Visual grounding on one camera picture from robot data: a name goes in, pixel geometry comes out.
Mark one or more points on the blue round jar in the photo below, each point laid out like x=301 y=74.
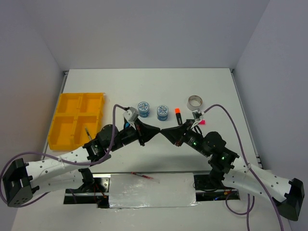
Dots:
x=143 y=109
x=162 y=112

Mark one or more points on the pink capped black highlighter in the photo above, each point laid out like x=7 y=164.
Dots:
x=202 y=122

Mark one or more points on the blue gel pen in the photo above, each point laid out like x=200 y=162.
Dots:
x=88 y=134

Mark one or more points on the red gel pen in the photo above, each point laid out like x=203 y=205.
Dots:
x=145 y=176

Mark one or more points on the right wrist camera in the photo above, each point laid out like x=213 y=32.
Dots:
x=198 y=117

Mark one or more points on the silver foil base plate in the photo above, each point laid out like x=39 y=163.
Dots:
x=161 y=190

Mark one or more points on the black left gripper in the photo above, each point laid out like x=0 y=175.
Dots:
x=144 y=132

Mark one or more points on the orange capped black highlighter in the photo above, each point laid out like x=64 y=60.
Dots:
x=178 y=116

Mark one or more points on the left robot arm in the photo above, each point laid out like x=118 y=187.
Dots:
x=26 y=182

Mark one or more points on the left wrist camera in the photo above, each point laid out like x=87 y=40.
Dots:
x=130 y=116

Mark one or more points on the yellow compartment tray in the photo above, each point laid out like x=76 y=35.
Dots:
x=74 y=112

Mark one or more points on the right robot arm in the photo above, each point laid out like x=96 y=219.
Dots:
x=230 y=170

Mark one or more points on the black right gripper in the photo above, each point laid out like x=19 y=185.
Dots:
x=176 y=134

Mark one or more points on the white tape roll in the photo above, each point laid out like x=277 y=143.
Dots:
x=194 y=102

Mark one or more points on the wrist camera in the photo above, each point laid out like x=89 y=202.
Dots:
x=198 y=117
x=130 y=116

